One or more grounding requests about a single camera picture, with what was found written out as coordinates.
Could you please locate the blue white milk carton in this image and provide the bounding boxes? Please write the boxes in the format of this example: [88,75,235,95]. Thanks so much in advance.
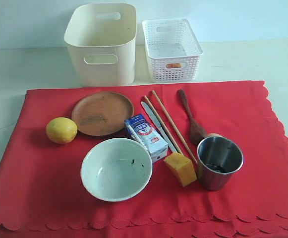
[124,114,168,163]

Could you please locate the orange fried chicken nugget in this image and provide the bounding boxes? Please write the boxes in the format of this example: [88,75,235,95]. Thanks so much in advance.
[166,63,182,69]

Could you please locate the silver table knife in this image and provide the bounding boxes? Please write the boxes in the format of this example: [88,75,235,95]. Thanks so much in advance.
[141,101,177,152]

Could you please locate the left wooden chopstick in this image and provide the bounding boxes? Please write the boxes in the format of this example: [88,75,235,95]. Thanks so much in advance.
[144,96,182,154]

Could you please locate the wooden chopstick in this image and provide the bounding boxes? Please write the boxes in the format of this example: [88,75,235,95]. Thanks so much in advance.
[152,90,198,165]
[144,96,182,154]

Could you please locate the right wooden chopstick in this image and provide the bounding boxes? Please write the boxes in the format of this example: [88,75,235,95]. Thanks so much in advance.
[152,90,198,165]

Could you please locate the brown wooden plate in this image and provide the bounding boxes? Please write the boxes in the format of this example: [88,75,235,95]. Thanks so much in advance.
[71,91,134,136]

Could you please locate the dark wooden spoon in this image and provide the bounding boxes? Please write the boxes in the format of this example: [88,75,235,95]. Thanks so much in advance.
[178,89,207,146]

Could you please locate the white ceramic bowl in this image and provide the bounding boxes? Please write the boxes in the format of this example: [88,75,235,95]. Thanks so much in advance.
[80,138,153,202]

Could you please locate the brown egg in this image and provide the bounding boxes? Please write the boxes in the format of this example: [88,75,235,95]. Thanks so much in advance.
[206,133,221,137]

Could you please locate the white perforated plastic basket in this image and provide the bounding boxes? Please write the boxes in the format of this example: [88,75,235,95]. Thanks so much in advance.
[142,18,203,83]

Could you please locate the yellow lemon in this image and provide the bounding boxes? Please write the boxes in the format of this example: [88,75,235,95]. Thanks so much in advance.
[46,117,78,144]

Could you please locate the stainless steel cup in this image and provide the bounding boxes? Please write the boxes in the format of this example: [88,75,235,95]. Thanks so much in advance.
[197,136,244,191]

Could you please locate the cream plastic storage bin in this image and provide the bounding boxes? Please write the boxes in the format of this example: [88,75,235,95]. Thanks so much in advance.
[64,3,137,87]

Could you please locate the red scalloped table cloth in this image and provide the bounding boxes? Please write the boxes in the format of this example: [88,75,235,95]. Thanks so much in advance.
[0,81,288,238]

